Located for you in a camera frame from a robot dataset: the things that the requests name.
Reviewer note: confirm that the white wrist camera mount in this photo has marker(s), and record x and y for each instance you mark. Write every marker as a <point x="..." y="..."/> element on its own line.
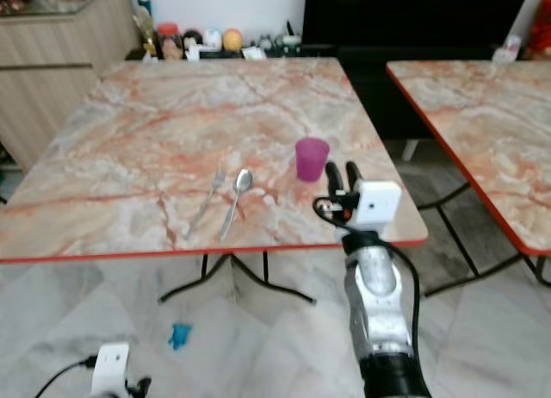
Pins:
<point x="377" y="204"/>
<point x="110" y="370"/>

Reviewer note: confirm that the gold trophy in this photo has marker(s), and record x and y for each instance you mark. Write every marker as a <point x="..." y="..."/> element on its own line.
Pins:
<point x="145" y="23"/>

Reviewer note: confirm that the silver metal spoon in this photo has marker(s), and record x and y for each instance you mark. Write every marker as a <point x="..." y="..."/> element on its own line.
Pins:
<point x="243" y="181"/>

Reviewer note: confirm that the clear plastic bottle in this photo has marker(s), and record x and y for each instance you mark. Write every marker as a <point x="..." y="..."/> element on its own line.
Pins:
<point x="508" y="52"/>

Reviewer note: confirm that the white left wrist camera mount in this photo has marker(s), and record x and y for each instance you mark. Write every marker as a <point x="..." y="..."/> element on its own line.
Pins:
<point x="110" y="370"/>

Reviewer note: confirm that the purple plastic cup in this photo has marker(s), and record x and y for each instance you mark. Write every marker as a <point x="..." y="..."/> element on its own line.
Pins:
<point x="312" y="160"/>

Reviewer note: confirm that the white round figurine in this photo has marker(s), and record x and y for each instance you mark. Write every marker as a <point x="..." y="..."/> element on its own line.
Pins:
<point x="213" y="39"/>

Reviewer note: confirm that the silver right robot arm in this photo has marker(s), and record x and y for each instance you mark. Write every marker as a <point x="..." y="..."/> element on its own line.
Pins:
<point x="379" y="299"/>

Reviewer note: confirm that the black television screen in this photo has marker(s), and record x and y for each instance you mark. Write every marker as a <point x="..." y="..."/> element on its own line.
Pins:
<point x="413" y="10"/>

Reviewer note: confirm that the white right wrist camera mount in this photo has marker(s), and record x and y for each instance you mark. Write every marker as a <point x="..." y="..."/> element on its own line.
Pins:
<point x="377" y="204"/>

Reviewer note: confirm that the light wooden cabinet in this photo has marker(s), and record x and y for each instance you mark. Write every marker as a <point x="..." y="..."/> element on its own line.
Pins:
<point x="52" y="79"/>

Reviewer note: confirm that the orange round figurine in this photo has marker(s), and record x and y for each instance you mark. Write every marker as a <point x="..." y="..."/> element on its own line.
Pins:
<point x="232" y="40"/>

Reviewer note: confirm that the red lid jar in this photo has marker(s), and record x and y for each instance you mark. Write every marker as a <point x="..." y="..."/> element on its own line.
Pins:
<point x="169" y="43"/>

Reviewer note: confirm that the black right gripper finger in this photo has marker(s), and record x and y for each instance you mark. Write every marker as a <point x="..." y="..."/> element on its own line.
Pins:
<point x="336" y="183"/>
<point x="355" y="179"/>

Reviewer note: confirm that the silver metal fork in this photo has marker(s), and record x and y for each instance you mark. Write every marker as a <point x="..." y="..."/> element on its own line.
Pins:
<point x="206" y="206"/>

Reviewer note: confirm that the small blue floor object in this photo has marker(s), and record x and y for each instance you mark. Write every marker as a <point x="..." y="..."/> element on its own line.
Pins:
<point x="181" y="335"/>

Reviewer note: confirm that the black metal table legs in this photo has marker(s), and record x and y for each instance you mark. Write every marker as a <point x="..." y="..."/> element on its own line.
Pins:
<point x="456" y="239"/>
<point x="263" y="282"/>

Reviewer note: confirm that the red object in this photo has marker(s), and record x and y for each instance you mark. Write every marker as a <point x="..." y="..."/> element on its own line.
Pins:
<point x="542" y="27"/>

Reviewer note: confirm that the dark round figurine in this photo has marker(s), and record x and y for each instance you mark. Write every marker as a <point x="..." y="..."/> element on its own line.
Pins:
<point x="192" y="41"/>

